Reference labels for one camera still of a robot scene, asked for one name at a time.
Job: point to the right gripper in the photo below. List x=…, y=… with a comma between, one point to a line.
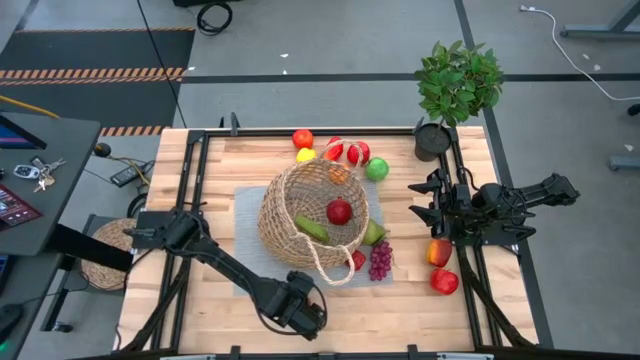
x=454, y=205

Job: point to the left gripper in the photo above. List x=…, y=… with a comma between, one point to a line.
x=302, y=305

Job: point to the green apple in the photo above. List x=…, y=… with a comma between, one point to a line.
x=376, y=169

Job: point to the green pear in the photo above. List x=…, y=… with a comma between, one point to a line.
x=374, y=233

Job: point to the woven seagrass basket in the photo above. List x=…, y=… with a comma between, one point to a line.
x=285, y=235

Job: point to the green cucumber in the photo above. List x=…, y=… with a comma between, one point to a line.
x=312, y=229

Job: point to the dark red pomegranate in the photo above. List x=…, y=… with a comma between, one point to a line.
x=339, y=211

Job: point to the orange mandarin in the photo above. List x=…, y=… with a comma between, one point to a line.
x=339, y=175

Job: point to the yellow lemon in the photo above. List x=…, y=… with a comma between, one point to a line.
x=306, y=155

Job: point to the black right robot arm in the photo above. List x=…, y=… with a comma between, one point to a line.
x=545, y=192

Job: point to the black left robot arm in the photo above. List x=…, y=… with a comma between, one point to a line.
x=225, y=265

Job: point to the black plant pot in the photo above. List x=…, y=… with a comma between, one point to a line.
x=431, y=142

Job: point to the grey woven placemat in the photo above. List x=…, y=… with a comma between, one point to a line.
x=250, y=260

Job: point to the purple grape bunch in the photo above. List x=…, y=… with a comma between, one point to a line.
x=381, y=260

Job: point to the small red pepper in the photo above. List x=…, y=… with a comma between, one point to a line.
x=334, y=150

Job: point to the green artificial tree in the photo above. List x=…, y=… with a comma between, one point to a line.
x=457, y=82

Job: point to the grey desk foot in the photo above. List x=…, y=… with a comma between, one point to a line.
x=624, y=163

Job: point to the round woven mat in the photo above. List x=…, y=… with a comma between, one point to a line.
x=102, y=270

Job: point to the black power adapter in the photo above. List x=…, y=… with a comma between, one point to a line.
x=129, y=174

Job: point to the black desk support beam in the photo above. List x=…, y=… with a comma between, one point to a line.
x=90, y=247

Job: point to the grey desk leg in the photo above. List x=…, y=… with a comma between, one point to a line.
x=600, y=32

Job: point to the dark grey desk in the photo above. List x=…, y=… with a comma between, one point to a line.
x=50, y=200

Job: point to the metal key bunch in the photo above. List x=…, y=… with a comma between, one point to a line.
x=46, y=174

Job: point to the dark red tablet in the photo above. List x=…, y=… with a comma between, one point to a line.
x=15, y=207

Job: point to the car key fob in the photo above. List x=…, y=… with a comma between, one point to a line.
x=26, y=171

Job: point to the laptop screen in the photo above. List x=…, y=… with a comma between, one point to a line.
x=17, y=135

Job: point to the hazard striped floor mat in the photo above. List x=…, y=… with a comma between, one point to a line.
x=90, y=50

